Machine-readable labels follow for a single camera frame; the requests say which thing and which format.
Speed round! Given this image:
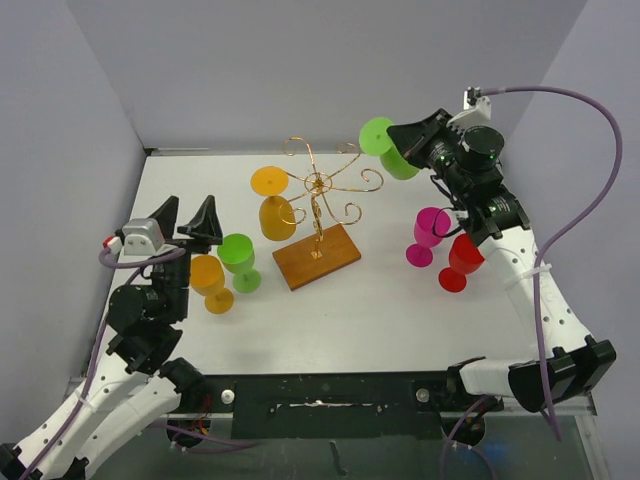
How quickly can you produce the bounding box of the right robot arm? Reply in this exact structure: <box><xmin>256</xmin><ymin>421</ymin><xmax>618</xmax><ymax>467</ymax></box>
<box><xmin>387</xmin><ymin>110</ymin><xmax>617</xmax><ymax>412</ymax></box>

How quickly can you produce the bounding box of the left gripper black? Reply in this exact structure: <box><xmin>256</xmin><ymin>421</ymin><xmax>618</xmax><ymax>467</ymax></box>
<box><xmin>152</xmin><ymin>194</ymin><xmax>220</xmax><ymax>319</ymax></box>

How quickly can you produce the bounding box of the magenta wine glass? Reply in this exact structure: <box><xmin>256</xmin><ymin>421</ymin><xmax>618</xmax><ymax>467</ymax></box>
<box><xmin>405</xmin><ymin>207</ymin><xmax>451</xmax><ymax>268</ymax></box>

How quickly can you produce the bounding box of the orange wine glass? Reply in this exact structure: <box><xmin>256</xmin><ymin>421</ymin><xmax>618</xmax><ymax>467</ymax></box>
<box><xmin>190</xmin><ymin>255</ymin><xmax>234</xmax><ymax>315</ymax></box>
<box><xmin>250</xmin><ymin>166</ymin><xmax>296</xmax><ymax>241</ymax></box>

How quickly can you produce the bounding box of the black base frame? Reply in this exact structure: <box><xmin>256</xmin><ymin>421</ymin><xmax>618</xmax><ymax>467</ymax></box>
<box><xmin>171</xmin><ymin>371</ymin><xmax>477</xmax><ymax>440</ymax></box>

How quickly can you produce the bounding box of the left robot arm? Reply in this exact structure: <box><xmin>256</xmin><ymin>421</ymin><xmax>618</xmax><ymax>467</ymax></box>
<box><xmin>1</xmin><ymin>195</ymin><xmax>223</xmax><ymax>479</ymax></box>

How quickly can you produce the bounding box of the wooden rack base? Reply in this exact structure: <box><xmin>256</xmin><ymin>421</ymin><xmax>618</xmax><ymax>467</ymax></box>
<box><xmin>272</xmin><ymin>224</ymin><xmax>361</xmax><ymax>291</ymax></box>

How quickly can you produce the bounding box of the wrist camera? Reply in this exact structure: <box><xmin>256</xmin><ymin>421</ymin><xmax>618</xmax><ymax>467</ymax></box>
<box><xmin>447</xmin><ymin>87</ymin><xmax>492</xmax><ymax>131</ymax></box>
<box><xmin>103</xmin><ymin>218</ymin><xmax>165</xmax><ymax>256</ymax></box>

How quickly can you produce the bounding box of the green wine glass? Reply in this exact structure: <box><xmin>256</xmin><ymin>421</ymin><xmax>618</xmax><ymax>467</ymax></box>
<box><xmin>359</xmin><ymin>117</ymin><xmax>419</xmax><ymax>180</ymax></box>
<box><xmin>217</xmin><ymin>233</ymin><xmax>261</xmax><ymax>293</ymax></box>

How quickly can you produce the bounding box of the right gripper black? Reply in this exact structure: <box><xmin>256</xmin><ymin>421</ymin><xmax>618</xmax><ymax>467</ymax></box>
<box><xmin>386</xmin><ymin>109</ymin><xmax>469</xmax><ymax>197</ymax></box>

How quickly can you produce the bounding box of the red wine glass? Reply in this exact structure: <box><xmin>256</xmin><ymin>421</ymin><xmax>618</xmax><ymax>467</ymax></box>
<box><xmin>438</xmin><ymin>233</ymin><xmax>485</xmax><ymax>293</ymax></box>

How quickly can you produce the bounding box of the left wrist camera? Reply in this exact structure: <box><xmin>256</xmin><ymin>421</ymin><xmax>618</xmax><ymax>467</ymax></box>
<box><xmin>103</xmin><ymin>218</ymin><xmax>165</xmax><ymax>256</ymax></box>

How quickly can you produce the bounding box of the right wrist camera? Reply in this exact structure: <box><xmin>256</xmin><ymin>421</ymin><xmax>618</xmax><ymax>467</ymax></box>
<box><xmin>447</xmin><ymin>87</ymin><xmax>492</xmax><ymax>131</ymax></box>

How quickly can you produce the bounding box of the gold wire glass rack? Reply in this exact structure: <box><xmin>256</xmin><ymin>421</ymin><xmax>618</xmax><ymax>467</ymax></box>
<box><xmin>282</xmin><ymin>136</ymin><xmax>385</xmax><ymax>241</ymax></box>

